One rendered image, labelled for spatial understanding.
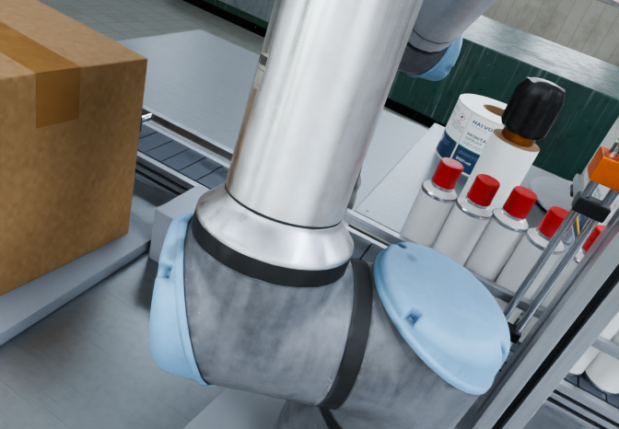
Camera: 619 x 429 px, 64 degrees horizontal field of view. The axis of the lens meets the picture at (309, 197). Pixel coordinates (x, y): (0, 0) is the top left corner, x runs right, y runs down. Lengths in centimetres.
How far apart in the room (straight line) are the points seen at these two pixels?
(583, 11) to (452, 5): 904
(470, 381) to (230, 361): 16
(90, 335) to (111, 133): 24
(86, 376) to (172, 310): 31
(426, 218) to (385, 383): 39
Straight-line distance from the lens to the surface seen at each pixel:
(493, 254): 74
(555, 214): 71
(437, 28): 58
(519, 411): 69
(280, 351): 34
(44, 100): 58
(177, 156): 93
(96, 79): 61
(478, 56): 408
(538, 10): 965
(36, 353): 66
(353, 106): 29
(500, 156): 95
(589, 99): 402
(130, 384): 63
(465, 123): 123
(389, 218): 93
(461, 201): 71
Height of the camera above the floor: 133
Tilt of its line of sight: 30 degrees down
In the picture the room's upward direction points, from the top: 18 degrees clockwise
